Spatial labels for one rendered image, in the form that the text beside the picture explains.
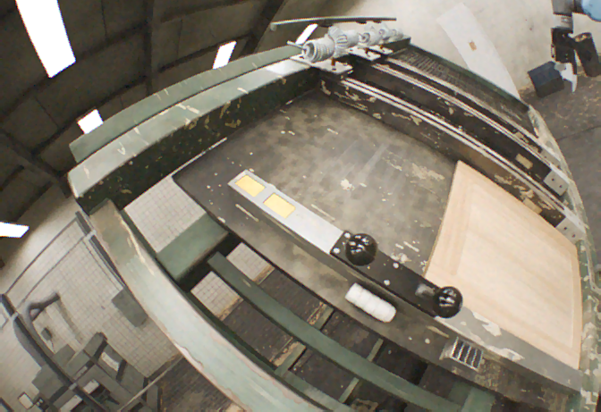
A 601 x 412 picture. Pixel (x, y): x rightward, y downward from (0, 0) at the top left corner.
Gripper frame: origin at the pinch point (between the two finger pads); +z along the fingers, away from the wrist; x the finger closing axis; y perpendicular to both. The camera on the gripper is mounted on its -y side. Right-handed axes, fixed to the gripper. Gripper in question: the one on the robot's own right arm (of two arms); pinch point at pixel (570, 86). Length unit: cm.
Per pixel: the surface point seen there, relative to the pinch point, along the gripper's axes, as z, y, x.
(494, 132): 21.6, 31.0, 3.3
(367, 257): -2, 40, 86
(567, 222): 34.8, -1.5, 30.0
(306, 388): 96, 70, 109
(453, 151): 15, 43, 33
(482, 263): 22, 28, 64
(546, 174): 36.7, 4.4, 1.6
